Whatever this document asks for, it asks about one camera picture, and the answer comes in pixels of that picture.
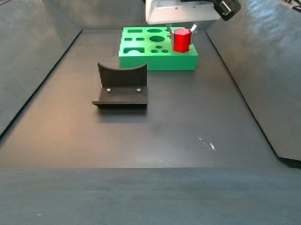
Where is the red hexagon prism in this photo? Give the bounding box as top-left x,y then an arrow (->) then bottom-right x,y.
173,28 -> 191,53

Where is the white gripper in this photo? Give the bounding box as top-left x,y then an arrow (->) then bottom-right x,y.
146,0 -> 219,46

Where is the green shape sorter block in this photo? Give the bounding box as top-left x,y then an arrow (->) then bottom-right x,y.
119,26 -> 199,70

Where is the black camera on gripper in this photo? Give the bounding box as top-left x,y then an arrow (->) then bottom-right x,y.
211,0 -> 241,21

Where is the black curved holder stand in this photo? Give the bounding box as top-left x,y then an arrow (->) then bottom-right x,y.
92,63 -> 148,107

